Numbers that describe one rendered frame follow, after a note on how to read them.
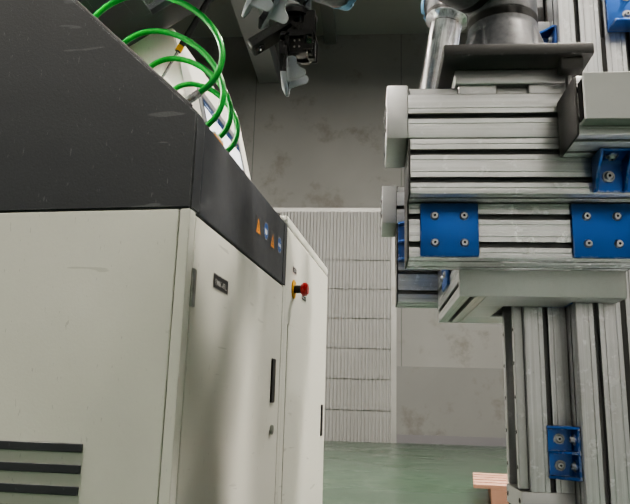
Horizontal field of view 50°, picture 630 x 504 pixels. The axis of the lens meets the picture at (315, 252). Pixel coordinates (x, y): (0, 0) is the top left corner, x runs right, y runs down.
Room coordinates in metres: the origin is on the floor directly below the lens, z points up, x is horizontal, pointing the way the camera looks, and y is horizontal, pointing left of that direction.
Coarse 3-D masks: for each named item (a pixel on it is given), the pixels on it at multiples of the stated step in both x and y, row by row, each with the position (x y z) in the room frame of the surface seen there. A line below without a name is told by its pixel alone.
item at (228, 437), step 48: (192, 288) 1.03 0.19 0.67; (240, 288) 1.29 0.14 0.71; (192, 336) 1.05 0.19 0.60; (240, 336) 1.31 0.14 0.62; (192, 384) 1.06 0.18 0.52; (240, 384) 1.33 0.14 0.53; (192, 432) 1.08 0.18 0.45; (240, 432) 1.35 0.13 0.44; (192, 480) 1.09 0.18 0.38; (240, 480) 1.36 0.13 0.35
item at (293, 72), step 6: (288, 60) 1.44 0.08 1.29; (294, 60) 1.44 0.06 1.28; (288, 66) 1.45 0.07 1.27; (294, 66) 1.44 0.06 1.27; (282, 72) 1.43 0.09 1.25; (288, 72) 1.44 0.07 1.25; (294, 72) 1.44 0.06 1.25; (300, 72) 1.43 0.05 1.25; (282, 78) 1.44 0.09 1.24; (288, 78) 1.44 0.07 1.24; (294, 78) 1.44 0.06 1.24; (282, 84) 1.45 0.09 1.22
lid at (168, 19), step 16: (80, 0) 1.54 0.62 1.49; (96, 0) 1.56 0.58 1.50; (128, 0) 1.61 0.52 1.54; (144, 0) 1.65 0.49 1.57; (160, 0) 1.68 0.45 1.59; (192, 0) 1.71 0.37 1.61; (112, 16) 1.64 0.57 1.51; (128, 16) 1.66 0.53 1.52; (144, 16) 1.69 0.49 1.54; (160, 16) 1.72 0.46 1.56; (176, 16) 1.75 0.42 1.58; (128, 32) 1.72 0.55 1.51
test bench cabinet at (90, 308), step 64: (0, 256) 1.06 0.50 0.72; (64, 256) 1.04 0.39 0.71; (128, 256) 1.02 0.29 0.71; (192, 256) 1.03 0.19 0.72; (0, 320) 1.06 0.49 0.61; (64, 320) 1.04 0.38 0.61; (128, 320) 1.02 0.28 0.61; (0, 384) 1.05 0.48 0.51; (64, 384) 1.03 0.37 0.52; (128, 384) 1.02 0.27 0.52; (0, 448) 1.05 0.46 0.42; (64, 448) 1.03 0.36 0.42; (128, 448) 1.02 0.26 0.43
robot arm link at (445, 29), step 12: (432, 0) 1.65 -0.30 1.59; (432, 12) 1.64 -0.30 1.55; (444, 12) 1.63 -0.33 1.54; (456, 12) 1.62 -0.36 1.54; (432, 24) 1.65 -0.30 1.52; (444, 24) 1.63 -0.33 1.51; (456, 24) 1.64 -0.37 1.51; (432, 36) 1.64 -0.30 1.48; (444, 36) 1.62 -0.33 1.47; (456, 36) 1.64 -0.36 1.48; (432, 48) 1.63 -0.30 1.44; (432, 60) 1.63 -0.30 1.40; (432, 72) 1.62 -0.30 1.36; (420, 84) 1.65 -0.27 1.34; (432, 84) 1.61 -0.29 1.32
